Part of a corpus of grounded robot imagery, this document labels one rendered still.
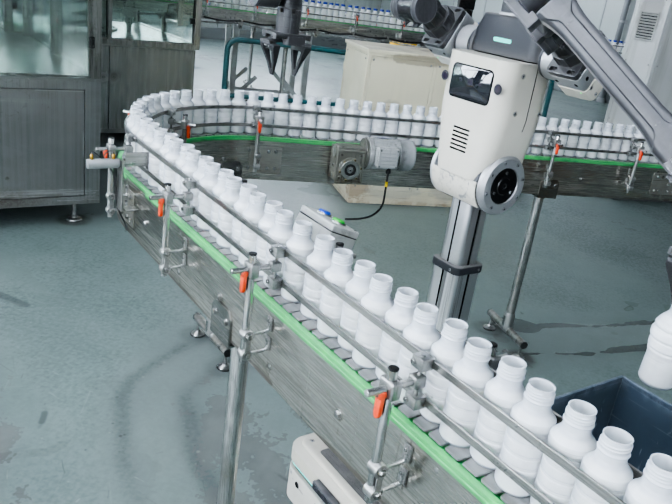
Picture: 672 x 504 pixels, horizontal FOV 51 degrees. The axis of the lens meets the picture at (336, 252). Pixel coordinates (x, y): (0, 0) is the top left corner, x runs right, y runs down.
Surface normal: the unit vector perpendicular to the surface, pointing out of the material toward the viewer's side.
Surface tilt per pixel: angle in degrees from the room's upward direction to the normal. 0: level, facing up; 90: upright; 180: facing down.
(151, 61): 90
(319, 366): 90
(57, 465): 0
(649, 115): 80
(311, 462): 31
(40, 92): 90
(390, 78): 90
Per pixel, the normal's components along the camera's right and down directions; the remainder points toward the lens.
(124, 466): 0.13, -0.92
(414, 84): 0.26, 0.39
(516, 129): 0.51, 0.54
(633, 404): -0.83, 0.10
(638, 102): -0.37, 0.11
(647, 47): -0.96, -0.02
